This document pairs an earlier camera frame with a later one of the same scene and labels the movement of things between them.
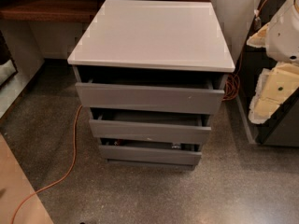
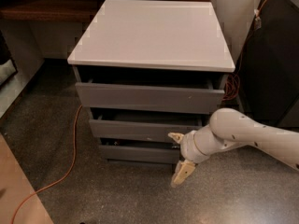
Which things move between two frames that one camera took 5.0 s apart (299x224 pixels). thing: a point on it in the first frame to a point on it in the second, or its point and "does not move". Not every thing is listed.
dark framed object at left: (7, 65) does not move
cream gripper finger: (275, 85) to (184, 168)
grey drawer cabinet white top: (150, 75) does not move
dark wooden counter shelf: (67, 7) does not move
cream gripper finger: (260, 38) to (176, 136)
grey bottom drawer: (149, 150) does not move
